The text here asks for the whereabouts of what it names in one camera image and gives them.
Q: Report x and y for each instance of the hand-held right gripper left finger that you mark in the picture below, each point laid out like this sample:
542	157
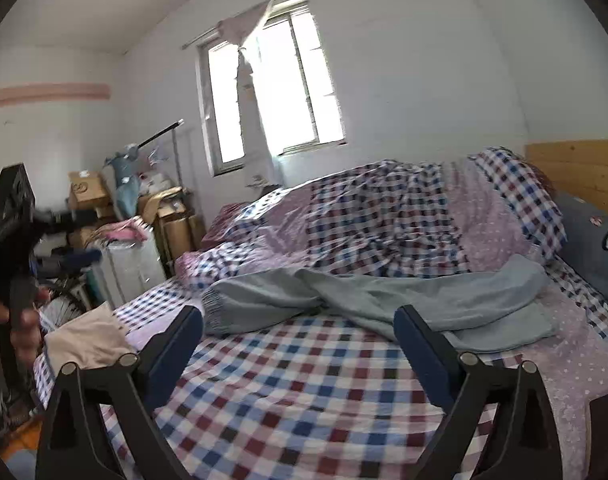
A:
169	360

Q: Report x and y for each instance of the white bicycle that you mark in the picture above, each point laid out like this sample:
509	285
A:
64	305

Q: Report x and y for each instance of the grey-blue sweatpants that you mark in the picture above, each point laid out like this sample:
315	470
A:
483	305

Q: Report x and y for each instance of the crumpled checkered quilt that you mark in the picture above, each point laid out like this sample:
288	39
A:
383	210

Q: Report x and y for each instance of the pink cloth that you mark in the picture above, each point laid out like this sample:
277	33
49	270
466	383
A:
126	232

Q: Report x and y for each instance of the white curtain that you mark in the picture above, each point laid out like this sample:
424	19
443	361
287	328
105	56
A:
249	110

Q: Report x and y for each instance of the checkered bed sheet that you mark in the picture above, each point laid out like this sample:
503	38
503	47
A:
309	400

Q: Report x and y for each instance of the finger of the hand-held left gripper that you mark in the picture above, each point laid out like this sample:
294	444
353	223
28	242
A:
79	258
59	221

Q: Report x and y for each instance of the black clothes rack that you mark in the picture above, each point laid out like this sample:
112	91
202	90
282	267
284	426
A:
160	133

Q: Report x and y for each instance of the dark blue pillow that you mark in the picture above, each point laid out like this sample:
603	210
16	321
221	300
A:
588	240

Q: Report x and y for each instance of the blue plush toy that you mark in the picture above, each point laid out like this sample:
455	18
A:
126	190

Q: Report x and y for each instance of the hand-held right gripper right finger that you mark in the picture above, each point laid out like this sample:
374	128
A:
423	360

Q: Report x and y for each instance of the white storage bag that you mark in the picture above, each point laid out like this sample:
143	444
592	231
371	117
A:
129	270

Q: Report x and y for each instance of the printed cardboard box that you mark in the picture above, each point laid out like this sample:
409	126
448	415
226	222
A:
86	190

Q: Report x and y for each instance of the window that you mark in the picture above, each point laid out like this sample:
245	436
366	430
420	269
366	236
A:
294	90

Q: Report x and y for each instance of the stack of cardboard boxes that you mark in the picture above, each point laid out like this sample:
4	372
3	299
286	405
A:
174	225

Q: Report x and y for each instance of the beige t-shirt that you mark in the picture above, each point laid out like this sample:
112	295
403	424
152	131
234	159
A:
84	340

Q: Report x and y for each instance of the wooden headboard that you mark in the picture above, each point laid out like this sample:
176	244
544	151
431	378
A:
583	170

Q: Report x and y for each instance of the person's left hand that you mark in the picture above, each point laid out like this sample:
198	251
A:
26	332

